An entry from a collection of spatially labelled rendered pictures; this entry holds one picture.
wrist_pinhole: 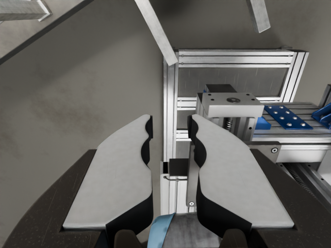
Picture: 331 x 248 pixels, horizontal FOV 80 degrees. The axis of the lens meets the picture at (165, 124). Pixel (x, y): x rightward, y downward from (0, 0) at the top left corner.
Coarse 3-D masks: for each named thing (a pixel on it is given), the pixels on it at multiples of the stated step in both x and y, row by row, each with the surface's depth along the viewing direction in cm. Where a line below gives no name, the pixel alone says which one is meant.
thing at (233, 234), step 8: (120, 232) 6; (128, 232) 6; (232, 232) 6; (240, 232) 6; (120, 240) 5; (128, 240) 5; (136, 240) 5; (224, 240) 5; (232, 240) 5; (240, 240) 5
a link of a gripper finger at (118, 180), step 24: (144, 120) 12; (120, 144) 10; (144, 144) 10; (96, 168) 8; (120, 168) 8; (144, 168) 8; (96, 192) 7; (120, 192) 7; (144, 192) 7; (72, 216) 6; (96, 216) 6; (120, 216) 6; (144, 216) 7
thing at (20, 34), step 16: (32, 0) 62; (48, 0) 62; (64, 0) 62; (80, 0) 62; (64, 16) 66; (0, 32) 66; (16, 32) 66; (32, 32) 66; (0, 48) 69; (16, 48) 69; (0, 64) 78
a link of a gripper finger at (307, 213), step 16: (256, 160) 9; (272, 176) 8; (288, 176) 8; (288, 192) 7; (304, 192) 7; (288, 208) 6; (304, 208) 6; (320, 208) 6; (304, 224) 6; (320, 224) 6; (256, 240) 6; (272, 240) 6; (288, 240) 6; (304, 240) 6; (320, 240) 6
